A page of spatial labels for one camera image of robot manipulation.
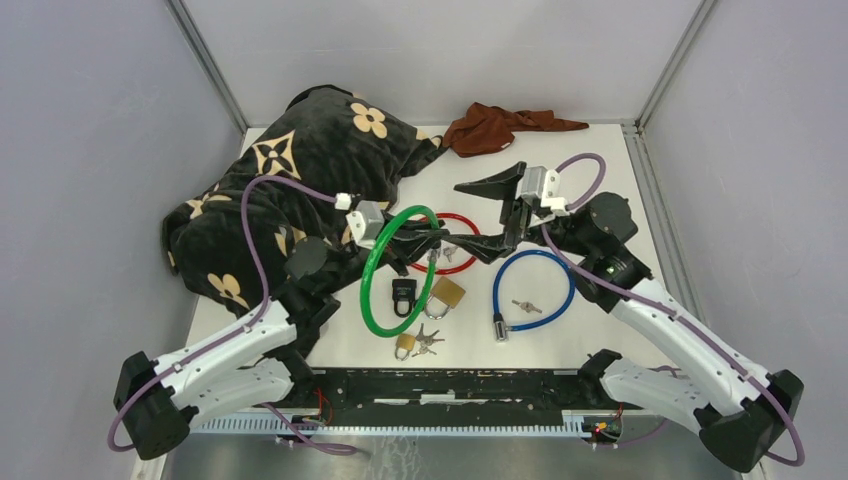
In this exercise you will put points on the white slotted cable duct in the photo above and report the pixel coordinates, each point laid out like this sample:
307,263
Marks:
266,423

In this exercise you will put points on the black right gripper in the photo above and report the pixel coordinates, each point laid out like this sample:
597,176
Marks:
502,184

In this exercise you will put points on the small brass padlock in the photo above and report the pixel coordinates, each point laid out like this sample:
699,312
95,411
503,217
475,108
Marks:
404,346

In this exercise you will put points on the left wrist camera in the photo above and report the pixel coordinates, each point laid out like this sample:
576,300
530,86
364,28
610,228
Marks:
366,222

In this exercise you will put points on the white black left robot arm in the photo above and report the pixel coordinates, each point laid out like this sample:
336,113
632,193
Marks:
253,361

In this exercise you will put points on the black floral patterned blanket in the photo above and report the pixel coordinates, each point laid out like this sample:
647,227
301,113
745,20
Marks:
327,140

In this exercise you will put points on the black padlock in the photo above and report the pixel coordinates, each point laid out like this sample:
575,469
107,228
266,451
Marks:
404,296

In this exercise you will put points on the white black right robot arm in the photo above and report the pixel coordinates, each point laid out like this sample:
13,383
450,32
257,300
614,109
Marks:
735,406

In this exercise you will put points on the blue cable lock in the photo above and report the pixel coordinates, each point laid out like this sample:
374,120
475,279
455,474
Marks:
501,327

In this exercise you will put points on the small padlock keys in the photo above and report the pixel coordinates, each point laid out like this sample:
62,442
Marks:
426,341

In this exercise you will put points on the blue cable lock keys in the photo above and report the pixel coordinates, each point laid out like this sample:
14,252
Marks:
527,306

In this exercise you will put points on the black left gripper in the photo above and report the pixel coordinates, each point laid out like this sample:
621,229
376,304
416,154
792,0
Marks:
404,246

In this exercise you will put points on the brown crumpled cloth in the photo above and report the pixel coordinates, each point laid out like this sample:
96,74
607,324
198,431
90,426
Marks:
487,130

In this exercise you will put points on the green cable lock keys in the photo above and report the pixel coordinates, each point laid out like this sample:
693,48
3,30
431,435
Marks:
433,256

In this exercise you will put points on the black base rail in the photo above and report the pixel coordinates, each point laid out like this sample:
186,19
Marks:
448,397

